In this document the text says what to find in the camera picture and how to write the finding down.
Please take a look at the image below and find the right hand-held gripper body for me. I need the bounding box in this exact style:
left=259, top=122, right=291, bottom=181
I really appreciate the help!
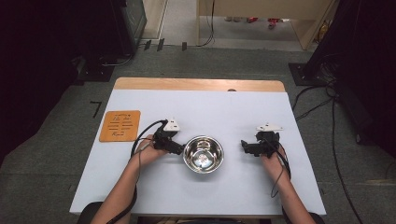
left=255, top=123, right=284, bottom=158

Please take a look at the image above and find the thin grey cable with plug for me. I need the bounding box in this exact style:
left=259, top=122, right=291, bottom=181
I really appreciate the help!
left=135, top=143, right=155, bottom=188
left=270, top=155, right=287, bottom=199

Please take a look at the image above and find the black hanging cable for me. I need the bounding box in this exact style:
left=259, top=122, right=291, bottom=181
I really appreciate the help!
left=197, top=0, right=217, bottom=48

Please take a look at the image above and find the wooden table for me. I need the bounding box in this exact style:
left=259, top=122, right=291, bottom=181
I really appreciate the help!
left=113, top=77, right=287, bottom=93

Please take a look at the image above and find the long black floor cable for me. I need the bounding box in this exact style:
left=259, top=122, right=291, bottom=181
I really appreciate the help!
left=330, top=92, right=365, bottom=224

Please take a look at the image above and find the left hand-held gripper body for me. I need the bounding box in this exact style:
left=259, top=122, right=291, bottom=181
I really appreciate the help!
left=153, top=118, right=181, bottom=154

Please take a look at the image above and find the black corner floor tape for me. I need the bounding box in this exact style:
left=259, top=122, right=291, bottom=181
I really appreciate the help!
left=90, top=100, right=103, bottom=119

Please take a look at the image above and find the looped black floor cable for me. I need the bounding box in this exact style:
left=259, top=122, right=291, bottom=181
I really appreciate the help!
left=291, top=82, right=337, bottom=122

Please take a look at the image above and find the black stand base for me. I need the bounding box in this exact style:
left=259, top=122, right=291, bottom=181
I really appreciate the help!
left=288, top=63, right=332, bottom=88
left=77, top=55, right=117, bottom=83

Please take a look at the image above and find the dark glass cabinet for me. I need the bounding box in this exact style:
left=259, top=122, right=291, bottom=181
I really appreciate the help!
left=120, top=0, right=148, bottom=56

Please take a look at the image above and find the square cork trivet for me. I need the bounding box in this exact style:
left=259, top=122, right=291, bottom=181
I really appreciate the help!
left=99, top=110, right=142, bottom=143

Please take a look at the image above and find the white floor cable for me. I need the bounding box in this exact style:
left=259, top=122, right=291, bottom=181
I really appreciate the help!
left=102, top=53, right=134, bottom=67

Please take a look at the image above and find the stainless steel bowl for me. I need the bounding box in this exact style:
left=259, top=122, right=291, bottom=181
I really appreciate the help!
left=182, top=135, right=224, bottom=175

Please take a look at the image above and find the thick black gripper cable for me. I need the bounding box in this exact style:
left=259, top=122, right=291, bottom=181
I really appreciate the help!
left=264, top=138, right=292, bottom=181
left=106, top=119, right=169, bottom=224

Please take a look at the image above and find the light wooden desk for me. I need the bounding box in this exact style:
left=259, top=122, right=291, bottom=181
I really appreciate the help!
left=195, top=0, right=339, bottom=51

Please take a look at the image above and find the person's left hand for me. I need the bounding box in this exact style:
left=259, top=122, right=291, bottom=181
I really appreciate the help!
left=132, top=133, right=169, bottom=166

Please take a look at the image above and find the white table mat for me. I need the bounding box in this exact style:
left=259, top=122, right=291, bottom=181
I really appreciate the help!
left=69, top=89, right=327, bottom=217

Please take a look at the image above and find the person's right hand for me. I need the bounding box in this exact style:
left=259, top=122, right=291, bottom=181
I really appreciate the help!
left=261, top=146, right=290, bottom=185

